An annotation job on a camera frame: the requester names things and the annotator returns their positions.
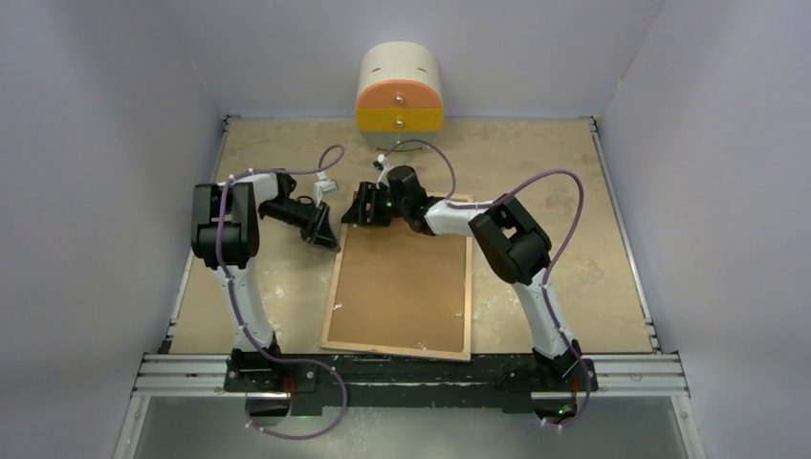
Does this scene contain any black and aluminium base rail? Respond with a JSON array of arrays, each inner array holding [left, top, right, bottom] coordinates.
[[133, 354, 689, 419]]

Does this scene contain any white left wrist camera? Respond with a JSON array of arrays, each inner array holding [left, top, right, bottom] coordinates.
[[313, 171, 338, 205]]

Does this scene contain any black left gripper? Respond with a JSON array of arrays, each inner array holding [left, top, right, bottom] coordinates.
[[260, 199, 340, 251]]

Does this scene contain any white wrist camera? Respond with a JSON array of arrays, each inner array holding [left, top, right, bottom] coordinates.
[[373, 154, 393, 186], [313, 171, 338, 205]]

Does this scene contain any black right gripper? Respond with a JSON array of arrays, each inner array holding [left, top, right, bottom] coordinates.
[[342, 183, 409, 229]]

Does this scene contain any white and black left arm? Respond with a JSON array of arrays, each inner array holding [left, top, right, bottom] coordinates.
[[190, 169, 340, 391]]

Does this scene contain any brown cardboard backing board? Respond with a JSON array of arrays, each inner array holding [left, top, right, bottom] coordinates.
[[328, 197, 471, 355]]

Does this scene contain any wooden picture frame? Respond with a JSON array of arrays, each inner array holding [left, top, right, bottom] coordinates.
[[318, 191, 475, 363]]

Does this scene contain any small colourful drawer cabinet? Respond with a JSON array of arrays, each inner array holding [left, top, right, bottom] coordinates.
[[355, 41, 445, 151]]

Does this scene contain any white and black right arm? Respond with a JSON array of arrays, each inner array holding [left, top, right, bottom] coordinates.
[[341, 165, 588, 389]]

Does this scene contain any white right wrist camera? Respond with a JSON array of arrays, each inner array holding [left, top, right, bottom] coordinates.
[[373, 154, 393, 186]]

